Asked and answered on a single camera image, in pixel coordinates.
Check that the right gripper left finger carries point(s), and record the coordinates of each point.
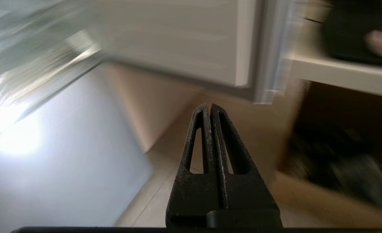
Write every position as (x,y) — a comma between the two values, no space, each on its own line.
(194,194)

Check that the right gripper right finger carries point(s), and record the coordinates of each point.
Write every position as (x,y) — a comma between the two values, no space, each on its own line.
(246,194)

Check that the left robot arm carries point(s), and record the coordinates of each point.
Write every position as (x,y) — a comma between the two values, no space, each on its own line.
(362,30)

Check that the white fridge door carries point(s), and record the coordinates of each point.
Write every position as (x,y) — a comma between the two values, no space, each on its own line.
(61,155)

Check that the brown cardboard box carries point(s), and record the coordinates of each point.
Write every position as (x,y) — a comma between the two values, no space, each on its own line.
(343,152)

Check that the white cabinet door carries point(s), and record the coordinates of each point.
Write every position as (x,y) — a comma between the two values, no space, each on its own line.
(178,42)

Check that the white shelf board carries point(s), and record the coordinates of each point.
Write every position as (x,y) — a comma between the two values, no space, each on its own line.
(343,72)

